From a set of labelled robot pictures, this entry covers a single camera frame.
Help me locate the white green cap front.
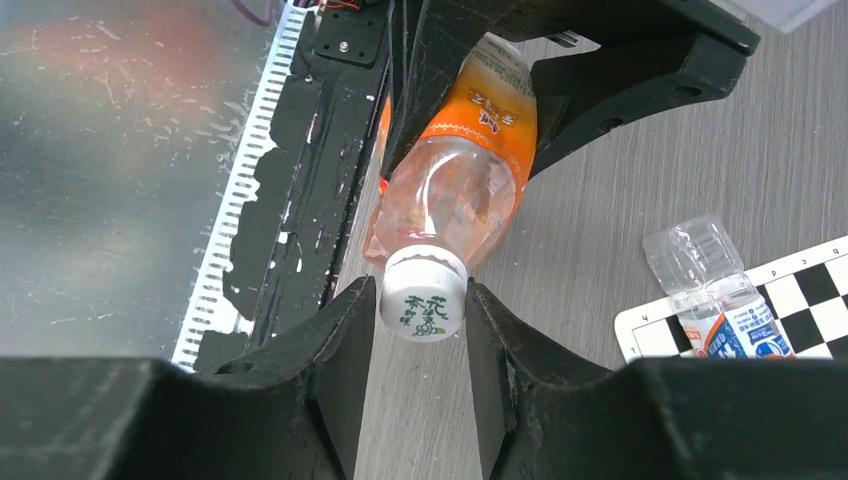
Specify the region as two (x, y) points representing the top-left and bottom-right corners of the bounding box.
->
(378, 244), (469, 343)

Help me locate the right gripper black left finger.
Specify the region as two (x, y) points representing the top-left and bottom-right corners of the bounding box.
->
(1, 276), (376, 479)

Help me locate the clear bottle blue label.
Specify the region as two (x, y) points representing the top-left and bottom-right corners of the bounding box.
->
(642, 214), (795, 359)

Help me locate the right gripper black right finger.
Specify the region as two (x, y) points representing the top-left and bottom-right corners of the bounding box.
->
(466, 282), (847, 479)

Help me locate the black white chessboard mat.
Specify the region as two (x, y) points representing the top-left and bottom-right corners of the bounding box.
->
(613, 235), (848, 366)

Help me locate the orange crushed plastic bottle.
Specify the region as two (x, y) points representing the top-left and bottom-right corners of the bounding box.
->
(363, 33), (538, 268)

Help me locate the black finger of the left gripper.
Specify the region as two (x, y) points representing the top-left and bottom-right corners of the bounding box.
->
(381, 1), (524, 179)
(491, 0), (761, 175)

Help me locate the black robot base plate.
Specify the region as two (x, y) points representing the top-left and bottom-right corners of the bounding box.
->
(172, 1), (388, 372)

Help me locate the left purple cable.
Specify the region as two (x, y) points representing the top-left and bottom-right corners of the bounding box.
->
(228, 0), (276, 28)

